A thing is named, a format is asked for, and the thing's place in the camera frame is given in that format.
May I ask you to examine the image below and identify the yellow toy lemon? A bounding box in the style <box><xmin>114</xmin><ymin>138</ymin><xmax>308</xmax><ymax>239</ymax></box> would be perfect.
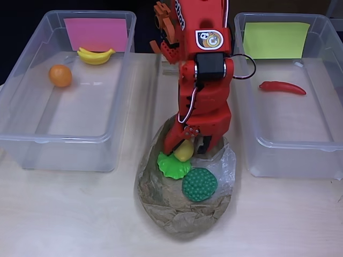
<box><xmin>174</xmin><ymin>140</ymin><xmax>194</xmax><ymax>163</ymax></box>

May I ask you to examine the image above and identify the light green toy lettuce leaf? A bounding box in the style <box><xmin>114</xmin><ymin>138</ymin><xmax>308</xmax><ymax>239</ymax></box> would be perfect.
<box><xmin>156</xmin><ymin>152</ymin><xmax>191</xmax><ymax>179</ymax></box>

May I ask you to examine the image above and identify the dark green bumpy toy vegetable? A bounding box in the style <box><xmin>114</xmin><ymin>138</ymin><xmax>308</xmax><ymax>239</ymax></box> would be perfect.
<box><xmin>182</xmin><ymin>168</ymin><xmax>218</xmax><ymax>201</ymax></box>

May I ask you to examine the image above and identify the red toy chili pepper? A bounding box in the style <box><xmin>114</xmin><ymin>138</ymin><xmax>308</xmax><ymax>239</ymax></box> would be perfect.
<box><xmin>259</xmin><ymin>81</ymin><xmax>307</xmax><ymax>96</ymax></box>

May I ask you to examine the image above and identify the yellow toy banana bunch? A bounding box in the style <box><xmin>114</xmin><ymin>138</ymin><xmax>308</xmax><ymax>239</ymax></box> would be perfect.
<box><xmin>77</xmin><ymin>47</ymin><xmax>116</xmax><ymax>65</ymax></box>

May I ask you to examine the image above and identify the orange toy fruit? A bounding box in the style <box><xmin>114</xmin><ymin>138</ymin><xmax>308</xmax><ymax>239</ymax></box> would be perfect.
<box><xmin>48</xmin><ymin>64</ymin><xmax>73</xmax><ymax>88</ymax></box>

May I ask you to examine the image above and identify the clear plastic bin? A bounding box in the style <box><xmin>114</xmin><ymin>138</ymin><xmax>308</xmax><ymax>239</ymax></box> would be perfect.
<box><xmin>0</xmin><ymin>10</ymin><xmax>137</xmax><ymax>172</ymax></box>
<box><xmin>234</xmin><ymin>12</ymin><xmax>343</xmax><ymax>179</ymax></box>

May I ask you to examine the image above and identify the wooden base block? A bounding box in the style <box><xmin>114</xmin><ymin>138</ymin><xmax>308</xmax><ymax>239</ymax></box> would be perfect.
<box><xmin>161</xmin><ymin>52</ymin><xmax>181</xmax><ymax>78</ymax></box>

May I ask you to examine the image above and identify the crumpled brown paper bag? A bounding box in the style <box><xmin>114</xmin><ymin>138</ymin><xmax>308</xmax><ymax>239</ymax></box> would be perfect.
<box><xmin>135</xmin><ymin>117</ymin><xmax>238</xmax><ymax>240</ymax></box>

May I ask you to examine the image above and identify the orange plastic clamp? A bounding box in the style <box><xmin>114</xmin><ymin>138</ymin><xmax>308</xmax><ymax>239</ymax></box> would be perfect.
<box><xmin>149</xmin><ymin>1</ymin><xmax>180</xmax><ymax>65</ymax></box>

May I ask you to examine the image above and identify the yellow paper note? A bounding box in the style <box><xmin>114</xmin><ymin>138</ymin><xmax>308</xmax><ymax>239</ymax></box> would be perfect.
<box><xmin>242</xmin><ymin>21</ymin><xmax>311</xmax><ymax>59</ymax></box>

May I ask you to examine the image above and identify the pink paper note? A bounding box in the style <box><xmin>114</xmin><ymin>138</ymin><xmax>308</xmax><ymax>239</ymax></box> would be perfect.
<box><xmin>63</xmin><ymin>18</ymin><xmax>128</xmax><ymax>52</ymax></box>

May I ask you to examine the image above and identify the white gripper servo cable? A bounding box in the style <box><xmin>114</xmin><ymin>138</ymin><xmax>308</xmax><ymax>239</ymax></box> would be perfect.
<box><xmin>177</xmin><ymin>85</ymin><xmax>200</xmax><ymax>124</ymax></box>

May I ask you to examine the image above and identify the wrist servo cable loop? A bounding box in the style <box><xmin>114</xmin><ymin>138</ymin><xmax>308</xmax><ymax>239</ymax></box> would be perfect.
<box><xmin>230</xmin><ymin>52</ymin><xmax>256</xmax><ymax>80</ymax></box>

